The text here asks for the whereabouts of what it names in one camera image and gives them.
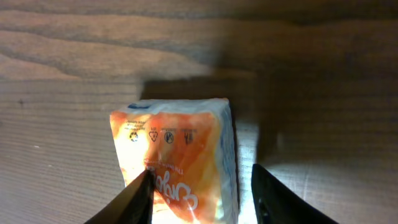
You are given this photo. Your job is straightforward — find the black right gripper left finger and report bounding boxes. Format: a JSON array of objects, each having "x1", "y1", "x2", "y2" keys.
[{"x1": 85, "y1": 170, "x2": 155, "y2": 224}]

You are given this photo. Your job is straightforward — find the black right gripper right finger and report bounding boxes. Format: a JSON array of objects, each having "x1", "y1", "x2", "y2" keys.
[{"x1": 251, "y1": 164, "x2": 337, "y2": 224}]

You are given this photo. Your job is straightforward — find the small orange tissue pack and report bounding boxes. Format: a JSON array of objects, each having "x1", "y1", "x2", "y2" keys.
[{"x1": 109, "y1": 98, "x2": 239, "y2": 223}]

